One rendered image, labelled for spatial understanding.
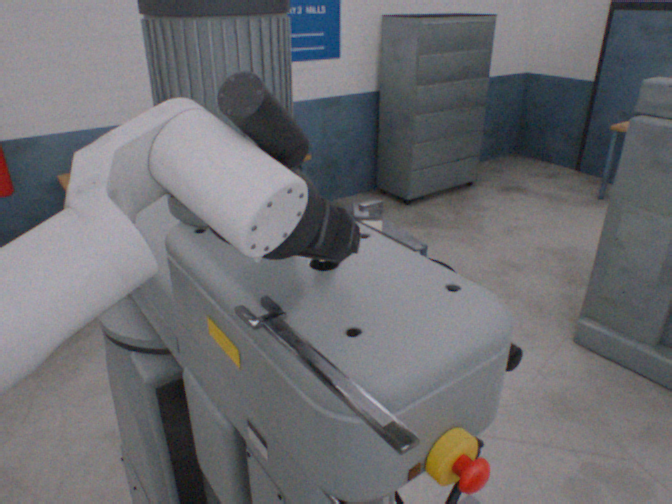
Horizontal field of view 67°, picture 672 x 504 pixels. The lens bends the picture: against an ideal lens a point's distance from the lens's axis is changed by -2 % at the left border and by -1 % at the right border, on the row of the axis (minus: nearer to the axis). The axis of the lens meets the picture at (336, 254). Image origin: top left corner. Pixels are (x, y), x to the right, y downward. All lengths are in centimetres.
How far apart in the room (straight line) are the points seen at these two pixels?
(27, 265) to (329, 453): 31
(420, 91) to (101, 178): 543
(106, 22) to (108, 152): 445
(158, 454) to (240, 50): 87
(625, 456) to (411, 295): 279
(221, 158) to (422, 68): 537
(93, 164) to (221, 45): 36
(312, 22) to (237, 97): 526
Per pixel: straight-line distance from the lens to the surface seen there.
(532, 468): 305
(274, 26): 73
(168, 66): 72
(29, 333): 32
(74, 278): 32
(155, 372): 109
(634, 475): 322
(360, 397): 43
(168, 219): 116
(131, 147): 38
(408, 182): 591
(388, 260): 65
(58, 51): 474
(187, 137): 37
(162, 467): 126
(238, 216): 33
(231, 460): 90
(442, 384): 52
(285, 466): 65
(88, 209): 34
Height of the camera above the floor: 219
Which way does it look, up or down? 27 degrees down
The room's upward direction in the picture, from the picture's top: straight up
